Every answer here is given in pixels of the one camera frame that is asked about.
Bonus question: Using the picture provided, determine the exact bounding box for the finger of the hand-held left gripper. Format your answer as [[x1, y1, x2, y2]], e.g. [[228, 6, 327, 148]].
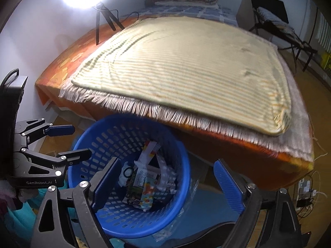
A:
[[18, 118, 76, 145], [22, 148, 93, 177]]

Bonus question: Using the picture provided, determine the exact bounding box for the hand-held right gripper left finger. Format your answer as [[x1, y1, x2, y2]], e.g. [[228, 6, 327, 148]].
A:
[[34, 157, 122, 248]]

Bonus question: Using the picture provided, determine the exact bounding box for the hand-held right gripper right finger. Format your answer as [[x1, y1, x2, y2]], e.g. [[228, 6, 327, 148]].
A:
[[213, 159, 303, 248]]

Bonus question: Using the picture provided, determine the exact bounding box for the crushed wrapper with black ring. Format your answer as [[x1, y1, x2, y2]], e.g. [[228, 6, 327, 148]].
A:
[[119, 161, 135, 186]]

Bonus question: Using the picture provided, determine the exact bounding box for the green and white milk carton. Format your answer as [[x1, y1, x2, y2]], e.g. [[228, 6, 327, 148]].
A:
[[125, 164, 162, 206]]

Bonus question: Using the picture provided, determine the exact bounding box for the blue plastic basket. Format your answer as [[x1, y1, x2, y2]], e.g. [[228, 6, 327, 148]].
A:
[[68, 114, 191, 238]]

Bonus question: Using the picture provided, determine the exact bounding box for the white foil pouch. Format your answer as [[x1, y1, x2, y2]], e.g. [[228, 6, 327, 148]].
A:
[[155, 155, 179, 194]]

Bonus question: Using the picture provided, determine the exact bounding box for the bed with orange sheet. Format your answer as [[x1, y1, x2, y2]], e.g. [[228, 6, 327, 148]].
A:
[[35, 22, 314, 190]]

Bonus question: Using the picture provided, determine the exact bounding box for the orange printed wrapper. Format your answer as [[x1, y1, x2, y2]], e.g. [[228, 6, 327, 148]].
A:
[[139, 183, 156, 211]]

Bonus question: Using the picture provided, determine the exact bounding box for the teal cloth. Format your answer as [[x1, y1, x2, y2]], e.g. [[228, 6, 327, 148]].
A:
[[6, 187, 43, 248]]

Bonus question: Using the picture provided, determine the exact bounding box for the striped paper packet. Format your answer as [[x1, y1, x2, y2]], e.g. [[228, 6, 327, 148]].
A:
[[141, 142, 162, 162]]

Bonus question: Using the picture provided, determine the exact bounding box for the white power strip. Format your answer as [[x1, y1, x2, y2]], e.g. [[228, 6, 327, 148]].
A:
[[297, 178, 321, 207]]

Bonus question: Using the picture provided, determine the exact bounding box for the grey fringed mat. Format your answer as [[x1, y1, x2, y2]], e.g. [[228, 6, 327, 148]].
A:
[[59, 18, 314, 164]]

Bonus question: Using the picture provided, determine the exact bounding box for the black tripod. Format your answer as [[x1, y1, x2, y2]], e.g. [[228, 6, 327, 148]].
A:
[[93, 2, 125, 45]]

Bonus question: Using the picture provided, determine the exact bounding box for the striped yellow blanket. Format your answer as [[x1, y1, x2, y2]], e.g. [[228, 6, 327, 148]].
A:
[[71, 15, 293, 136]]

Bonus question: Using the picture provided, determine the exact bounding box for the yellow box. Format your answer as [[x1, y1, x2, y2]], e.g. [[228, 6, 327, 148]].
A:
[[319, 53, 331, 71]]

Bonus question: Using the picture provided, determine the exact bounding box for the striped cloth on chair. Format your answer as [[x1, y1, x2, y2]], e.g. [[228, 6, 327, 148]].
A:
[[256, 6, 295, 35]]

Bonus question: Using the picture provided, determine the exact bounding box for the blue checked bed sheet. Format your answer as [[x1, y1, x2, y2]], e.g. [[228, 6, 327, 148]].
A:
[[121, 5, 238, 27]]

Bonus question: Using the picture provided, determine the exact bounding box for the black folding chair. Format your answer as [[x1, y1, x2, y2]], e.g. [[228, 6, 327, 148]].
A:
[[236, 0, 318, 73]]

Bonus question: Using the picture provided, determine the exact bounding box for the black case with handle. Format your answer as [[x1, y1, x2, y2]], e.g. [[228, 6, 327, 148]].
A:
[[0, 68, 28, 161]]

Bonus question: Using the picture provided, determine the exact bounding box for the black light cable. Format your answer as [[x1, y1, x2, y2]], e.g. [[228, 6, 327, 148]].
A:
[[116, 11, 141, 24]]

